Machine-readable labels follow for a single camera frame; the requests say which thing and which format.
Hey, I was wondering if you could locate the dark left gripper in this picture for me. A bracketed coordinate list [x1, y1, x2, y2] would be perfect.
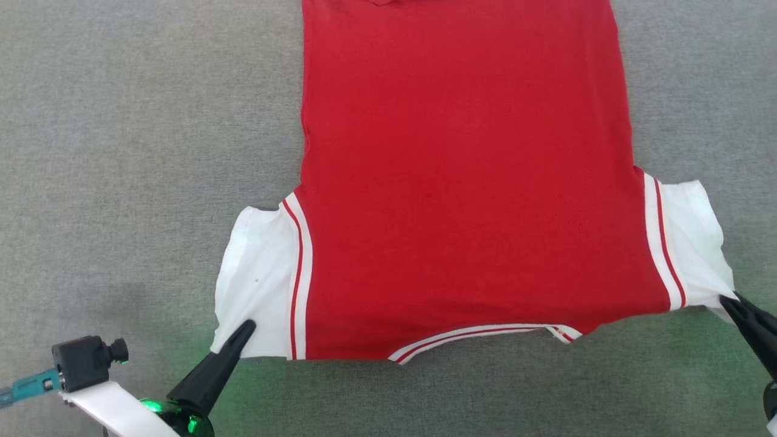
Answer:
[140, 320, 257, 437]

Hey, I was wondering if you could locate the teal left camera connector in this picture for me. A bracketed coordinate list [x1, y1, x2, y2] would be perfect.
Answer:
[0, 368, 63, 409]

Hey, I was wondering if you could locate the red shirt with white sleeves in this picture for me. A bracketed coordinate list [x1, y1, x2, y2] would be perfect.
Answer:
[209, 0, 739, 365]

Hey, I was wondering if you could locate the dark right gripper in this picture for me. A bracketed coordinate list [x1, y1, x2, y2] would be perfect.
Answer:
[719, 292, 777, 423]

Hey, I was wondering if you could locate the white left camera bracket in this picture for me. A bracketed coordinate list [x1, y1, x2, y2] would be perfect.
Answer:
[59, 381, 180, 437]

